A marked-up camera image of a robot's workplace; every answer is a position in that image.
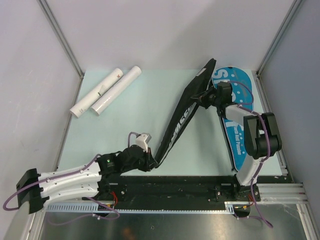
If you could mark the black racket bag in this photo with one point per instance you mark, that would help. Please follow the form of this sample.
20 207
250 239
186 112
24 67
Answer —
185 110

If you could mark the aluminium frame post right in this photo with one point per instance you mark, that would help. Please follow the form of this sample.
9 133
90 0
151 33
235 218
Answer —
287 21

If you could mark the white shuttlecock tube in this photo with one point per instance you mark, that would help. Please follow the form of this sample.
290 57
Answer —
105 100

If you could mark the blue racket bag cover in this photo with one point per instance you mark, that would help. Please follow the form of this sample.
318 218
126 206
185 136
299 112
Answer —
242 93

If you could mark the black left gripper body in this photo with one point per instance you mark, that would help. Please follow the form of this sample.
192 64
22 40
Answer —
144 163

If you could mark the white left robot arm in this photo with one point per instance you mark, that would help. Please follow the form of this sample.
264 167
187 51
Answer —
89 180

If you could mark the aluminium frame post left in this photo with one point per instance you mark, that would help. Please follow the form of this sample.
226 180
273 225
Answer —
55 26

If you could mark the aluminium frame post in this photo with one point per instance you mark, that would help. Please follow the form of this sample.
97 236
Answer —
55 26
287 21

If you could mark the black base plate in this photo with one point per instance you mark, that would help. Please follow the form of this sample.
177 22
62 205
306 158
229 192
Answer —
178 190

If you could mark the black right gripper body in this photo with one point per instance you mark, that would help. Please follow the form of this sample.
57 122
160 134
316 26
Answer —
210 98

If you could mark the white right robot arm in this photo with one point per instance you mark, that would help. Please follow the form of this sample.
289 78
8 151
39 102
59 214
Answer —
261 134

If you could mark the aluminium side rail right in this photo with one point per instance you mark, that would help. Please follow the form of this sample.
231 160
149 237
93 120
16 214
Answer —
283 191

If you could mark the white cardboard tube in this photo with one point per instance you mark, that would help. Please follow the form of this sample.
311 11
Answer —
90 98

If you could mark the grey cable duct rail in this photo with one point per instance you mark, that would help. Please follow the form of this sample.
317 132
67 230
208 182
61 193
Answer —
91 207

